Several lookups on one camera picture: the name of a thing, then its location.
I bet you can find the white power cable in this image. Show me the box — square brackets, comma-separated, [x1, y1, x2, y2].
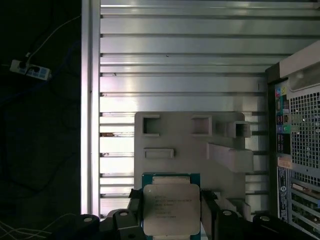
[24, 14, 83, 62]

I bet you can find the grey parts rack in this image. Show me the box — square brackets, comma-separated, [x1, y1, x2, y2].
[133, 111, 255, 221]

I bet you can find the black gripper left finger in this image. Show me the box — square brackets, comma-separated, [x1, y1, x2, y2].
[79, 187, 146, 240]

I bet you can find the white power strip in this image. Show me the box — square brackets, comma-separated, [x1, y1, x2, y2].
[9, 59, 52, 81]

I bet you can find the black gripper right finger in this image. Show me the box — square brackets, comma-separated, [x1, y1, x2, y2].
[199, 190, 311, 240]

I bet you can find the black PC case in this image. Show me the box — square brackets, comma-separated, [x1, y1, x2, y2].
[264, 38, 320, 236]

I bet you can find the silver CPU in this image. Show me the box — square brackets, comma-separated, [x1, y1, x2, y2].
[141, 171, 202, 236]

